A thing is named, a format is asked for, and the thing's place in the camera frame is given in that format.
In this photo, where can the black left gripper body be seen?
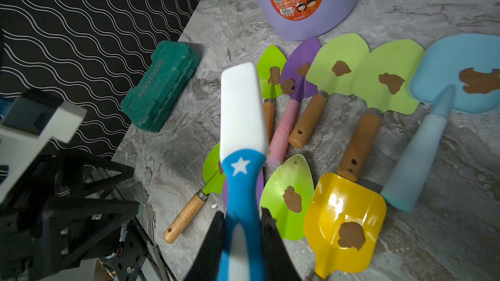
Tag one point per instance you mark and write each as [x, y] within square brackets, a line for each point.
[60, 213]

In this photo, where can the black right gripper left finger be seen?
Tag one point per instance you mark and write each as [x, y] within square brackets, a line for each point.
[207, 261]

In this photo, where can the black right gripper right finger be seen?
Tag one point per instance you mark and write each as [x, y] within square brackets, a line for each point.
[277, 263]

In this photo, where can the lime front trowel wooden handle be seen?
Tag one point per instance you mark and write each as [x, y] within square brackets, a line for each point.
[214, 178]

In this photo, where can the white blue brush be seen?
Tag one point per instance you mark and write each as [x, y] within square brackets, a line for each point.
[244, 148]

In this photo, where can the yellow square trowel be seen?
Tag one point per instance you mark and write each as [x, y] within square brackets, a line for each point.
[342, 226]

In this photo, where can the wide light blue trowel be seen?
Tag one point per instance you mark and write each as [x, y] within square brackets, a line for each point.
[457, 73]

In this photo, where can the green plastic tool case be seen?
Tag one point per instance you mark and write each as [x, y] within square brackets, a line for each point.
[149, 104]

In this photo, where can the lime front trowel yellow handle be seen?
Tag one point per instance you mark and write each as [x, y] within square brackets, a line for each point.
[287, 195]

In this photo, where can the purple front trowel pink handle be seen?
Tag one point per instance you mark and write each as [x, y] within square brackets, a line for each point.
[259, 190]

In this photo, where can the purple trowel pink handle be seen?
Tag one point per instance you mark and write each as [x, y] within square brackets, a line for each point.
[259, 190]
[294, 84]

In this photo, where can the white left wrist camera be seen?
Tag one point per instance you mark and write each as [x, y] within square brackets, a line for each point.
[28, 122]

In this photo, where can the narrow lime trowel wooden handle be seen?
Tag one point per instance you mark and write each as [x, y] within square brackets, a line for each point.
[270, 67]

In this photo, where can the wide green trowel wooden handle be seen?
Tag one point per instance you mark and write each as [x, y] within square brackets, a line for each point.
[333, 71]

